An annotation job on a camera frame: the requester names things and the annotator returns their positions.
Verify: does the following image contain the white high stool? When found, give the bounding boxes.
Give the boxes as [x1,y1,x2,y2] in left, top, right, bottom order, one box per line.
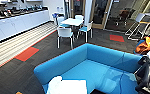
[124,12,148,41]

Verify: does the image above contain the white chair blue seat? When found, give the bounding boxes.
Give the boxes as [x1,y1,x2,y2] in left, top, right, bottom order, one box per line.
[77,21,94,43]

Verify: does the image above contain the orange garment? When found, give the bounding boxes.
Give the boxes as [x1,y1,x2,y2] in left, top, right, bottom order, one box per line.
[134,35,150,56]

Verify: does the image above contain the dark red office chair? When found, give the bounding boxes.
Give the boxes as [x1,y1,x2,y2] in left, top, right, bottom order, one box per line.
[118,9,131,23]

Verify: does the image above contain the white square table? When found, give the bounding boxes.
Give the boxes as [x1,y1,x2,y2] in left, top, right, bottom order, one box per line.
[59,17,85,27]

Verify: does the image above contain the white lower kitchen cabinets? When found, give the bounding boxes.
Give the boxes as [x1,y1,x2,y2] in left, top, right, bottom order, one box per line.
[0,9,52,45]

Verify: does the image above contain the wooden glass door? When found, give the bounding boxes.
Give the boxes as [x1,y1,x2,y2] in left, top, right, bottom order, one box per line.
[90,0,113,30]
[69,0,87,18]

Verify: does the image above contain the white T-shirt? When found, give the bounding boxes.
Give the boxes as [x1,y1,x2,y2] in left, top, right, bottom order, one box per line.
[45,75,89,94]

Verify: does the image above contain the blue sofa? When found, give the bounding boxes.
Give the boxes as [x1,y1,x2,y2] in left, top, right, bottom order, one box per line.
[33,42,146,94]

